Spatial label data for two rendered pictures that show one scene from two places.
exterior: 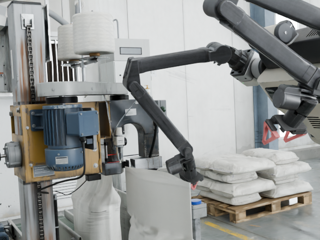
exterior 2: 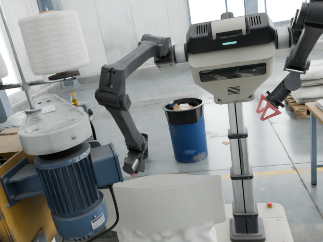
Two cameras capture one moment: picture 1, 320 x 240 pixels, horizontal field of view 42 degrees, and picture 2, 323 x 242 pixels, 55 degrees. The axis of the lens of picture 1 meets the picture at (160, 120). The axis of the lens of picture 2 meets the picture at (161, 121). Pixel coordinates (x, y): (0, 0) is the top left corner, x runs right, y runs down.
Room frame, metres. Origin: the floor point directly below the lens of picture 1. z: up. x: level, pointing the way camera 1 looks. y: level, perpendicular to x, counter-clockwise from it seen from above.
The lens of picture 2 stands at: (0.89, 0.78, 1.63)
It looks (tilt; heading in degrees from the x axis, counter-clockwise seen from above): 19 degrees down; 311
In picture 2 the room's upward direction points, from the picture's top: 10 degrees counter-clockwise
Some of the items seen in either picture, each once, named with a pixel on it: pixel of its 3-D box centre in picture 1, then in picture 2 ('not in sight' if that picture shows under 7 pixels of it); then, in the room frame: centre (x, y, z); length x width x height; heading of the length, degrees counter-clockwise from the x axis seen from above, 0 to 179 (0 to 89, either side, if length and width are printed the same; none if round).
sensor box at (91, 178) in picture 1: (93, 176); not in sight; (1.82, 0.30, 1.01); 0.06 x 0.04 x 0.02; 120
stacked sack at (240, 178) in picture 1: (227, 173); not in sight; (4.77, -0.75, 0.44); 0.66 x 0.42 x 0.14; 24
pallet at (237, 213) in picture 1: (250, 200); not in sight; (4.95, -1.03, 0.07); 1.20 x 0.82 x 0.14; 122
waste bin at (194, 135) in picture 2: not in sight; (187, 130); (2.87, -1.93, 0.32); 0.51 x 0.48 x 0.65; 120
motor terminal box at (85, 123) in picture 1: (83, 126); (106, 167); (1.55, 0.29, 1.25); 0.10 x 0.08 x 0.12; 145
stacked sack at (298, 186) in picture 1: (282, 188); not in sight; (4.93, -1.41, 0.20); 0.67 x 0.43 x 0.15; 120
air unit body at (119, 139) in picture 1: (119, 145); not in sight; (1.82, 0.18, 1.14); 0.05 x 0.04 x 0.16; 120
